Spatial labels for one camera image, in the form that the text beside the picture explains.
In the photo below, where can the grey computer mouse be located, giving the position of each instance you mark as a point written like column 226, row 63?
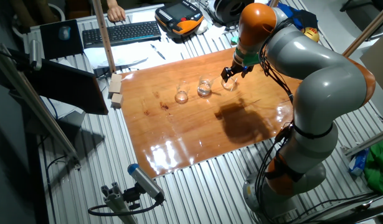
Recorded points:
column 64, row 32

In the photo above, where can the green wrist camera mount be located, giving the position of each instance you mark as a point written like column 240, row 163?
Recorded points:
column 250, row 59

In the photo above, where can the green cloth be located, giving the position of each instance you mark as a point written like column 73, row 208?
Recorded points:
column 379, row 168

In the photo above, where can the dark pen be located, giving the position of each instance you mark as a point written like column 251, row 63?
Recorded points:
column 157, row 52

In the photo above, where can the black mouse pad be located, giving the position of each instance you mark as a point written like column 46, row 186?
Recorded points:
column 54, row 46

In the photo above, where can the white round bin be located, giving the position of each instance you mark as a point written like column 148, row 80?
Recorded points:
column 58, row 11

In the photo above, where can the short aluminium frame bar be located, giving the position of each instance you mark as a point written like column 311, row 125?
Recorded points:
column 368, row 143

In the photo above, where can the thick wooden pole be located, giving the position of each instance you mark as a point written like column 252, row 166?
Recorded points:
column 368, row 29

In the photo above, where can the blue cloth bag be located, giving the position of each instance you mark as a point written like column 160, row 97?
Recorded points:
column 298, row 14

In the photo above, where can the large glass beaker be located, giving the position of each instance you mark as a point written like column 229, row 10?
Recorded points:
column 231, row 85

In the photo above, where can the black filament spool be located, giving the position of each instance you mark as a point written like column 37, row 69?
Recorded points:
column 228, row 11

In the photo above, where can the small teal block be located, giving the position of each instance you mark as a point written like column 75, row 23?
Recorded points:
column 234, row 40

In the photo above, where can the black flat monitor panel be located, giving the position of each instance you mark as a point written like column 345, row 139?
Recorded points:
column 69, row 87

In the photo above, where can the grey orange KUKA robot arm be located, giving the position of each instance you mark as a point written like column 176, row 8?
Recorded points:
column 328, row 87

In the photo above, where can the brown cardboard sheet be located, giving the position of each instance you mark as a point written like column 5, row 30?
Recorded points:
column 378, row 62

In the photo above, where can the person's bare forearm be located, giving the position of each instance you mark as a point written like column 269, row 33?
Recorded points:
column 112, row 3

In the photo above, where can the person's bare hand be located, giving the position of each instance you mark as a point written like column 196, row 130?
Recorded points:
column 116, row 14

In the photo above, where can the silver camera with blue cap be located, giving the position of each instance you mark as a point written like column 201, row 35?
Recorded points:
column 144, row 180

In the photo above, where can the blue tissue packet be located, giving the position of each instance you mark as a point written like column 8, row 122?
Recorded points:
column 359, row 161

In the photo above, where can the glossy wooden board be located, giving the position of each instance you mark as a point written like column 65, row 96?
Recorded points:
column 185, row 130

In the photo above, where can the orange black teach pendant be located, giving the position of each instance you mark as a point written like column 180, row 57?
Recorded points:
column 178, row 15

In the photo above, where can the clear glass stirring rod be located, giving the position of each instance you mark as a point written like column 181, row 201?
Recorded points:
column 215, row 80

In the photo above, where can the medium glass beaker with water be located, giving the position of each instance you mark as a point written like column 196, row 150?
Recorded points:
column 205, row 87

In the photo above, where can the small empty glass beaker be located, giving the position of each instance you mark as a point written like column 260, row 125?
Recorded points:
column 182, row 93

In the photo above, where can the aluminium profile post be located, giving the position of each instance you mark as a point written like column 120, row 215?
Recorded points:
column 116, row 202

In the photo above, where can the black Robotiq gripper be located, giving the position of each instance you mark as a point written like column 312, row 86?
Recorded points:
column 241, row 68

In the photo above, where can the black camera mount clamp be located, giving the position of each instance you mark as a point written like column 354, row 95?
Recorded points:
column 132, row 196

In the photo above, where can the small white paper sheet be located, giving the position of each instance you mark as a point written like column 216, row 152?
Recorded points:
column 141, row 17

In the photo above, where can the black computer keyboard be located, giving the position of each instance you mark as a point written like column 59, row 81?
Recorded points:
column 122, row 33

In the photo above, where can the white rounded object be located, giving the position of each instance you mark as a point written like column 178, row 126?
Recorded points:
column 201, row 27

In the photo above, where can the slim wooden pole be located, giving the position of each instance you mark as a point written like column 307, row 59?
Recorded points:
column 104, row 37

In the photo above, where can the light wooden block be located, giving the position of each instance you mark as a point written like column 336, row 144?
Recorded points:
column 117, row 100
column 116, row 77
column 115, row 87

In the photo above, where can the large white paper sheet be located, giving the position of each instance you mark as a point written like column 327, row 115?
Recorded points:
column 129, row 54

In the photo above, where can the long aluminium frame bar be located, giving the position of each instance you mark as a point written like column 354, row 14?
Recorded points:
column 32, row 99

